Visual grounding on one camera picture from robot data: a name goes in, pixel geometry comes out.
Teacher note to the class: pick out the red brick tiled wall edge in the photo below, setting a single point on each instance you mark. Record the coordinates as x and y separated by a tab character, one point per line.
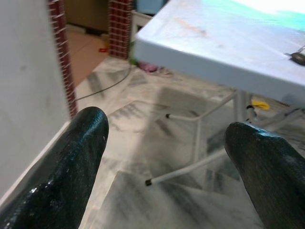
64	59

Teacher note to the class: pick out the white metal table leg frame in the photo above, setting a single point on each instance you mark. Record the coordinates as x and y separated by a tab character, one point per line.
199	133

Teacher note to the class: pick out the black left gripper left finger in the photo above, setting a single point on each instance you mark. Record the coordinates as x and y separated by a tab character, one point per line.
71	171

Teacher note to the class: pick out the white folding table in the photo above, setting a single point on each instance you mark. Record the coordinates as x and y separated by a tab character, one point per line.
228	45

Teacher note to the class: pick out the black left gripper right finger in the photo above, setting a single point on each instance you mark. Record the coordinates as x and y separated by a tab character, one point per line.
269	171

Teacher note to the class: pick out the brown wooden cabinet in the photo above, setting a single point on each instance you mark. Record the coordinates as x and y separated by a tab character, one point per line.
88	14

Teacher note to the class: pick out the yellow floor object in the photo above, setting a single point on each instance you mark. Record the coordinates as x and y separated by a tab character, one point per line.
261	104

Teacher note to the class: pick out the red brick tiled pillar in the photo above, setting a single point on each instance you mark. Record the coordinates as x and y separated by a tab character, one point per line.
119	26

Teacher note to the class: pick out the purple cloth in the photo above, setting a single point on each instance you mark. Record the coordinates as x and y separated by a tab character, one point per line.
150	67

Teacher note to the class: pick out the small red floor object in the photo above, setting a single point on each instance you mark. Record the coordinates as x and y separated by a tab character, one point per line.
103	50

